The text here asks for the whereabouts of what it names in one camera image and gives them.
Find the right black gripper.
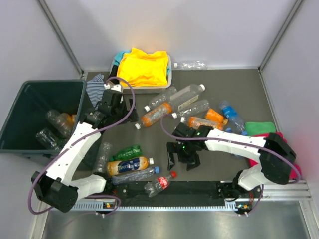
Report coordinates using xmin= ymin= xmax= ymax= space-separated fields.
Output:
xmin=167 ymin=140 xmax=200 ymax=172

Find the orange bottle tall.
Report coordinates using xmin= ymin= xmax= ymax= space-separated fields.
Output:
xmin=135 ymin=103 xmax=172 ymax=129

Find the orange bottle with white label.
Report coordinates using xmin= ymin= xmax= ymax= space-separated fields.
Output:
xmin=180 ymin=117 xmax=223 ymax=130

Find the crushed green bottle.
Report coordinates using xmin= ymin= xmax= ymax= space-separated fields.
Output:
xmin=110 ymin=144 xmax=143 ymax=162

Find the red cap cola bottle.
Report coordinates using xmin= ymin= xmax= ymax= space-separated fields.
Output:
xmin=144 ymin=171 xmax=177 ymax=198

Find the orange bottle with dark label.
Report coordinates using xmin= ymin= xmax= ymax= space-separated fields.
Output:
xmin=106 ymin=156 xmax=154 ymax=176

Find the large clear bottle with label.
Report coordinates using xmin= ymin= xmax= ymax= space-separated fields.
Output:
xmin=168 ymin=84 xmax=205 ymax=112

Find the clear bottle blue cap front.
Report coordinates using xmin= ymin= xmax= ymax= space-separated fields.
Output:
xmin=112 ymin=166 xmax=160 ymax=185

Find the clear crushed bottle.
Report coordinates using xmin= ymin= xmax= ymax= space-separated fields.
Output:
xmin=46 ymin=110 xmax=74 ymax=138

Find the clear bottle white cap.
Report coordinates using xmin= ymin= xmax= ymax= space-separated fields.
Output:
xmin=35 ymin=128 xmax=65 ymax=150

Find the blue cap bottle by right arm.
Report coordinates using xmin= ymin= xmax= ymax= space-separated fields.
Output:
xmin=219 ymin=101 xmax=248 ymax=136

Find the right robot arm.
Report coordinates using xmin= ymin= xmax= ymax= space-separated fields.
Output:
xmin=169 ymin=123 xmax=297 ymax=197

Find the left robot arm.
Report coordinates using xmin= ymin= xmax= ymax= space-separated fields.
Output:
xmin=27 ymin=98 xmax=136 ymax=215

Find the dark green plastic bin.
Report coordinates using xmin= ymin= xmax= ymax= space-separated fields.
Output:
xmin=0 ymin=80 xmax=93 ymax=165

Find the white plastic basket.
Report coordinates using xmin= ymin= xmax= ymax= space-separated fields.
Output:
xmin=109 ymin=53 xmax=172 ymax=95

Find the blue striped cloth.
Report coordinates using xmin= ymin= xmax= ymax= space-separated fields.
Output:
xmin=86 ymin=74 xmax=105 ymax=108

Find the yellow cloth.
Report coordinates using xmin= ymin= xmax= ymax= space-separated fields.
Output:
xmin=116 ymin=47 xmax=168 ymax=88

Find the clear ribbed bottle middle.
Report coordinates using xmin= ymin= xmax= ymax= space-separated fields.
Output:
xmin=171 ymin=100 xmax=210 ymax=119

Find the teal cloth in basket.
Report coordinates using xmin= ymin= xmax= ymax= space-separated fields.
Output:
xmin=112 ymin=50 xmax=131 ymax=66

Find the green cloth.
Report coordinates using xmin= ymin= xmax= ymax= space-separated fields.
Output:
xmin=245 ymin=122 xmax=276 ymax=136

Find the magenta cloth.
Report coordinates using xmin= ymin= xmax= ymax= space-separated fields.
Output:
xmin=249 ymin=132 xmax=301 ymax=185

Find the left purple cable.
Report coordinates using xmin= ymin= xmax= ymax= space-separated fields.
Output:
xmin=27 ymin=76 xmax=137 ymax=217

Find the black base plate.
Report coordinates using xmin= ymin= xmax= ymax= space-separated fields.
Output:
xmin=84 ymin=180 xmax=264 ymax=200

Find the grey cable duct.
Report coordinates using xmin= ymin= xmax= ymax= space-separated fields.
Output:
xmin=71 ymin=199 xmax=238 ymax=212

